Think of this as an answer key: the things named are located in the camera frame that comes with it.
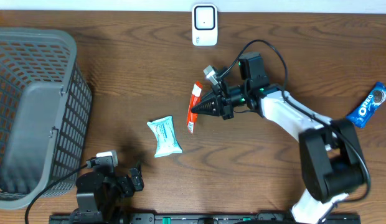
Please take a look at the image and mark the red Nescafe stick sachet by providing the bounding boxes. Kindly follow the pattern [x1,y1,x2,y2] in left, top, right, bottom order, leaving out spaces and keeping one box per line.
[186,80,204,134]

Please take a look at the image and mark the white teal wet wipes pack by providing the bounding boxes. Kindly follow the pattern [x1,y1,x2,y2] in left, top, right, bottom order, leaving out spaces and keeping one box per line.
[147,116,182,158]

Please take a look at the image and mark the blue Oreo cookie pack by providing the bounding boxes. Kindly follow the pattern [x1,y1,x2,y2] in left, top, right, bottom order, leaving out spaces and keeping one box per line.
[346,82,386,128]

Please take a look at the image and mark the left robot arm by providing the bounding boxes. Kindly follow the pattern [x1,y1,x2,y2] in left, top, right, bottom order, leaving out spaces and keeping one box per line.
[68,157,144,223]

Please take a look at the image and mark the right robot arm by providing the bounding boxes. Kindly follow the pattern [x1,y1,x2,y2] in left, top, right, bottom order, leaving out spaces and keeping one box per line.
[191,52,370,223]

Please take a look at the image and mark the white barcode scanner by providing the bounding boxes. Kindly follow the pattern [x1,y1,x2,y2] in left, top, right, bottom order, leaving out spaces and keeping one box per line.
[191,3,218,47]

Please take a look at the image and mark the grey plastic shopping basket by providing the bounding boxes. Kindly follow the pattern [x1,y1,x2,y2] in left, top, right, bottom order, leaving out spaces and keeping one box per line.
[0,27,92,210]

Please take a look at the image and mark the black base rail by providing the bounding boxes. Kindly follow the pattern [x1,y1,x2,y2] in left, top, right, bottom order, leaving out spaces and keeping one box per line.
[49,212,361,224]

